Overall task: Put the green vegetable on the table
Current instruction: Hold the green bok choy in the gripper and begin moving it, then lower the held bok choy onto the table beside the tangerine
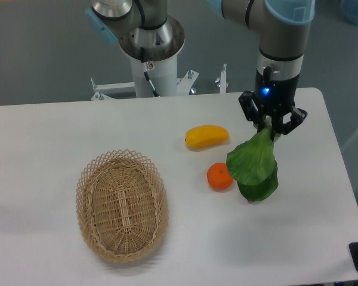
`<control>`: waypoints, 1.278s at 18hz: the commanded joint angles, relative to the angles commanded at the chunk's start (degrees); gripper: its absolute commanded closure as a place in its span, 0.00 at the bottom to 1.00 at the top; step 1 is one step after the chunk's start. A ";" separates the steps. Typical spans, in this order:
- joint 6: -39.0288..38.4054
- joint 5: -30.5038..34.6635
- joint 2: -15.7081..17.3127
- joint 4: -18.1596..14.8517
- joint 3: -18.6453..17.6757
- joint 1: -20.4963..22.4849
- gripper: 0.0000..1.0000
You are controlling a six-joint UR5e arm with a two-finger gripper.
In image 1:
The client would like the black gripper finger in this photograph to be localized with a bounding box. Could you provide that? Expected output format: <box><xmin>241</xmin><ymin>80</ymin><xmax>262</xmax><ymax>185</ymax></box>
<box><xmin>238</xmin><ymin>91</ymin><xmax>267</xmax><ymax>132</ymax></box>
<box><xmin>273</xmin><ymin>107</ymin><xmax>307</xmax><ymax>140</ymax></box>

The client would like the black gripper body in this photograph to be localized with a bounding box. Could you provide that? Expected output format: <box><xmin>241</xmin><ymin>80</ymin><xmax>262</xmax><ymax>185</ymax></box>
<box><xmin>254</xmin><ymin>70</ymin><xmax>299</xmax><ymax>117</ymax></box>

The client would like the green leafy vegetable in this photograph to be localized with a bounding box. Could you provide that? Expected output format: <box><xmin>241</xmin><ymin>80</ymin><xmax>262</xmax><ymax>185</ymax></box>
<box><xmin>226</xmin><ymin>128</ymin><xmax>279</xmax><ymax>202</ymax></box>

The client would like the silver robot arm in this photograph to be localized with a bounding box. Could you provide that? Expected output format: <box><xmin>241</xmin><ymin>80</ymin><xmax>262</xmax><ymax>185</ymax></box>
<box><xmin>85</xmin><ymin>1</ymin><xmax>315</xmax><ymax>139</ymax></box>

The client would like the yellow mango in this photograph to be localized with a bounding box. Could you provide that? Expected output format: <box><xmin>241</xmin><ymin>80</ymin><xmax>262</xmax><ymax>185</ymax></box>
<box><xmin>185</xmin><ymin>125</ymin><xmax>229</xmax><ymax>149</ymax></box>

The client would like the orange tangerine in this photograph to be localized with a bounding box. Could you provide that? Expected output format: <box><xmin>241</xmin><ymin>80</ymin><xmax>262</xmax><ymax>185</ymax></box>
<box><xmin>206</xmin><ymin>162</ymin><xmax>233</xmax><ymax>191</ymax></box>

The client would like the woven wicker basket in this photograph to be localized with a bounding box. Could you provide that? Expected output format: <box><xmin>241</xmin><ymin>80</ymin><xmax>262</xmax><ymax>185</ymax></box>
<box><xmin>76</xmin><ymin>149</ymin><xmax>169</xmax><ymax>263</ymax></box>

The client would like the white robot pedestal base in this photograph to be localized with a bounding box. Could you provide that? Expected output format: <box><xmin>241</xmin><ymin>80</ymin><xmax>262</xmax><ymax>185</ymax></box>
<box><xmin>89</xmin><ymin>53</ymin><xmax>229</xmax><ymax>101</ymax></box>

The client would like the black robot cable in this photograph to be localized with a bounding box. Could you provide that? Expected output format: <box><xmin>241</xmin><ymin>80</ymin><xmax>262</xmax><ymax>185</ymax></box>
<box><xmin>140</xmin><ymin>47</ymin><xmax>161</xmax><ymax>98</ymax></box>

